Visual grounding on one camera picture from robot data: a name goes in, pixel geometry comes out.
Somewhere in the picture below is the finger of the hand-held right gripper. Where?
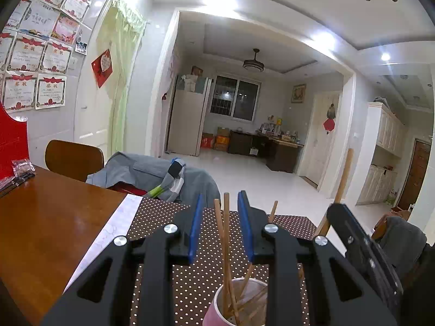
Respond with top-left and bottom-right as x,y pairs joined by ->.
326,203 -> 371,263
341,204 -> 378,243

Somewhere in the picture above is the grey jacket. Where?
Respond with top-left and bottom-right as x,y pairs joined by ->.
86,152 -> 221,211

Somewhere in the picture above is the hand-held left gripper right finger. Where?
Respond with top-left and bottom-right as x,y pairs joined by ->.
237,190 -> 398,326

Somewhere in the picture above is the dark jacket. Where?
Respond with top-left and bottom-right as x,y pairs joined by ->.
377,215 -> 429,279

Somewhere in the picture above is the brown dotted table mat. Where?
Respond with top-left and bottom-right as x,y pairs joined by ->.
126,195 -> 327,326

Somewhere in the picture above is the white patterned sheet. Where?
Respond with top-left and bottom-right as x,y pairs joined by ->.
63,193 -> 145,294

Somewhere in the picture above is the red diamond wall decoration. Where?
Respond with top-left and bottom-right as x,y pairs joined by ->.
91,49 -> 113,89

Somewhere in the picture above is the pink cup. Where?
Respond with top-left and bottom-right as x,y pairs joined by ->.
203,277 -> 271,326

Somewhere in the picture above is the group of wall certificates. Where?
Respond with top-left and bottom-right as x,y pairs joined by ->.
0,0 -> 102,112

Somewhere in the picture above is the red hanging door decoration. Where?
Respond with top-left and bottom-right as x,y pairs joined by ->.
323,96 -> 338,134

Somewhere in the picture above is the group of wooden chopsticks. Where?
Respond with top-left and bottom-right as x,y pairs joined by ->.
213,193 -> 279,326

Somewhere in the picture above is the red gift bag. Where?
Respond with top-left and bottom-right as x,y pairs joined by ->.
0,104 -> 29,184

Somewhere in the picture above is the plaid scarf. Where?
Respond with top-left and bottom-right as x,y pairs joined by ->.
148,158 -> 187,202

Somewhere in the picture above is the clear snack packet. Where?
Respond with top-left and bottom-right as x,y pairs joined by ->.
12,159 -> 36,186

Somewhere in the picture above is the ceiling fan lamp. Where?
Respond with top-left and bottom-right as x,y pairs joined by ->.
242,48 -> 265,73

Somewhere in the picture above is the white tall cabinet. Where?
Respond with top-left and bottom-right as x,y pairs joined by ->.
356,101 -> 406,206

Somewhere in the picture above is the barred window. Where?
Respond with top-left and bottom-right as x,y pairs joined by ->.
211,75 -> 262,122

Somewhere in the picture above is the single wooden chopstick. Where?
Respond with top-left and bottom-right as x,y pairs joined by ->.
313,148 -> 354,237

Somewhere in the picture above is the brown wooden door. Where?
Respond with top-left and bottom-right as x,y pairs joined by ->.
397,138 -> 432,211

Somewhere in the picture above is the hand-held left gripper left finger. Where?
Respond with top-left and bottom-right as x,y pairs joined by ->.
41,193 -> 205,326

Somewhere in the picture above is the dark wooden desk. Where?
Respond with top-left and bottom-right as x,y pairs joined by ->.
228,130 -> 304,174

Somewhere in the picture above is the clutter of small desk items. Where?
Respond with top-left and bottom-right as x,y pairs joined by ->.
260,115 -> 301,143

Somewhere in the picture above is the small framed wall picture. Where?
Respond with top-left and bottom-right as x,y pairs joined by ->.
291,83 -> 306,104

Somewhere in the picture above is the white door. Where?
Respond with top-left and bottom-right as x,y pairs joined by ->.
304,90 -> 342,187
73,17 -> 116,150

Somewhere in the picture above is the wooden chair back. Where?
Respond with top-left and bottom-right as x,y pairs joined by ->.
45,140 -> 105,182

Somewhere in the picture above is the light green curtain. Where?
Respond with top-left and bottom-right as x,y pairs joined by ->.
96,0 -> 147,157

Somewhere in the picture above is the white refrigerator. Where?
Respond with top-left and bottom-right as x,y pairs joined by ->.
166,75 -> 213,157

